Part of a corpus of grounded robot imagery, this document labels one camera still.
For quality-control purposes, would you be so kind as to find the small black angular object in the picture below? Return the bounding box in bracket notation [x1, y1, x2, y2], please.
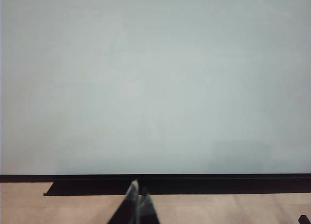
[297, 214, 311, 224]

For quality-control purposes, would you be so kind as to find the white glass whiteboard black frame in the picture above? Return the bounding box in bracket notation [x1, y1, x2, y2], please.
[0, 0, 311, 184]

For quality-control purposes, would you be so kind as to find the black whiteboard pen tray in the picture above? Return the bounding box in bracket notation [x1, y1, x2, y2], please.
[43, 181, 311, 197]

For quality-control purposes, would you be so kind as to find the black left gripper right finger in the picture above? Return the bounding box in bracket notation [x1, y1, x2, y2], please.
[138, 186, 161, 224]

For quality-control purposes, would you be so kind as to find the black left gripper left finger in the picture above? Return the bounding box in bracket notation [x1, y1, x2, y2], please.
[106, 180, 140, 224]

